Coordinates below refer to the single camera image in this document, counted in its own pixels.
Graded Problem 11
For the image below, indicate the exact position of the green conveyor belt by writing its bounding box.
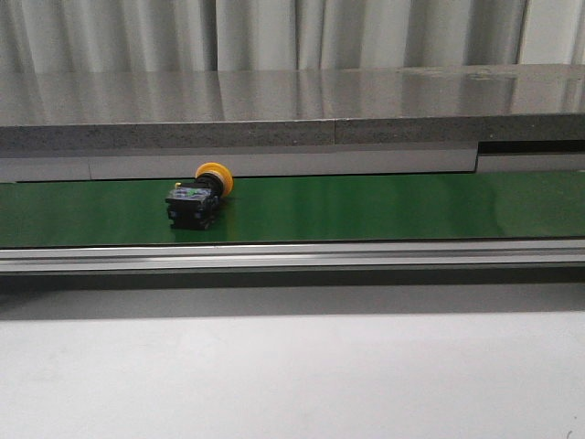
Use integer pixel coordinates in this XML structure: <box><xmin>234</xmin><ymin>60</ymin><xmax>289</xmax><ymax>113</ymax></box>
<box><xmin>1</xmin><ymin>171</ymin><xmax>584</xmax><ymax>248</ymax></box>

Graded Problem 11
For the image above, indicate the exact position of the grey cabinet front panel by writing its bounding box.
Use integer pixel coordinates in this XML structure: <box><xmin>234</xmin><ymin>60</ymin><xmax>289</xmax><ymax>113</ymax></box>
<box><xmin>1</xmin><ymin>140</ymin><xmax>584</xmax><ymax>182</ymax></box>

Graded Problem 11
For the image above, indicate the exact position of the grey stone counter slab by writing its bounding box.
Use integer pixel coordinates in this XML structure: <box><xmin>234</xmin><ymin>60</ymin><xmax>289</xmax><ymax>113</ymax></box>
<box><xmin>1</xmin><ymin>64</ymin><xmax>584</xmax><ymax>157</ymax></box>

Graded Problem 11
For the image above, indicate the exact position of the white pleated curtain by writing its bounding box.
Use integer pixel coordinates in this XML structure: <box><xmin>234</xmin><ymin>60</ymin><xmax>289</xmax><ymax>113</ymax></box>
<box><xmin>1</xmin><ymin>1</ymin><xmax>584</xmax><ymax>73</ymax></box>

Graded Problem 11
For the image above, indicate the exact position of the yellow push button switch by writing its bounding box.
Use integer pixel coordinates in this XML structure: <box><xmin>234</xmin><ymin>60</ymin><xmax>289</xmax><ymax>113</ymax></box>
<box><xmin>165</xmin><ymin>162</ymin><xmax>234</xmax><ymax>230</ymax></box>

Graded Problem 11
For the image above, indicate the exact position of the aluminium conveyor side rail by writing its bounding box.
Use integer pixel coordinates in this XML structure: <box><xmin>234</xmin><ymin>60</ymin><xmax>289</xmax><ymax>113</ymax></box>
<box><xmin>1</xmin><ymin>238</ymin><xmax>584</xmax><ymax>274</ymax></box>

